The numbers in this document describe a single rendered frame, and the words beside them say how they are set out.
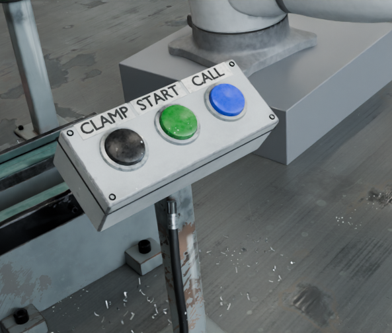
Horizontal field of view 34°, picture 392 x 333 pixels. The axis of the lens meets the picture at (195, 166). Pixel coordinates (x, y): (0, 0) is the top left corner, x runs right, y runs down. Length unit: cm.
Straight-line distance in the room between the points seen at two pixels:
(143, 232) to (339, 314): 25
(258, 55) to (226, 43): 5
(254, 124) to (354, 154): 45
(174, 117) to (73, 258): 29
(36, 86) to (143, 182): 59
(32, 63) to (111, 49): 38
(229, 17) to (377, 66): 27
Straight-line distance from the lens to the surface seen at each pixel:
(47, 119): 107
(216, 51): 101
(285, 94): 93
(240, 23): 99
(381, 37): 110
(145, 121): 50
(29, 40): 102
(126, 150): 47
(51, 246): 71
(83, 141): 48
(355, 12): 90
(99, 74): 128
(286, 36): 105
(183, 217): 56
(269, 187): 89
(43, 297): 75
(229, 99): 52
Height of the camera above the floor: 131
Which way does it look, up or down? 33 degrees down
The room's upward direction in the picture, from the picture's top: 6 degrees counter-clockwise
